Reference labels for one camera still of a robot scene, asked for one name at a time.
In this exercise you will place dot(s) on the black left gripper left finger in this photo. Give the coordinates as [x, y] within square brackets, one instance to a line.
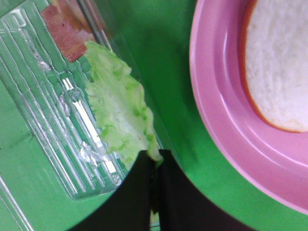
[128, 208]

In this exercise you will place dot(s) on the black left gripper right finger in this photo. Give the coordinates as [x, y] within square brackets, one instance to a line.
[182, 207]

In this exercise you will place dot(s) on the green lettuce leaf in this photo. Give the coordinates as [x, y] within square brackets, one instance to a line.
[118, 102]

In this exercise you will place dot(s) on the bacon strip tray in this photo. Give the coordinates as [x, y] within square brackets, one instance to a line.
[68, 27]

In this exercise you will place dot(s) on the bread slice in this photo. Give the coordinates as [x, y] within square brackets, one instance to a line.
[273, 52]

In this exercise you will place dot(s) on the pink round plate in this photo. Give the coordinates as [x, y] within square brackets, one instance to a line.
[275, 161]

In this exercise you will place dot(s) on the clear left plastic tray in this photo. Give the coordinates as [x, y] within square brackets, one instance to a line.
[49, 93]

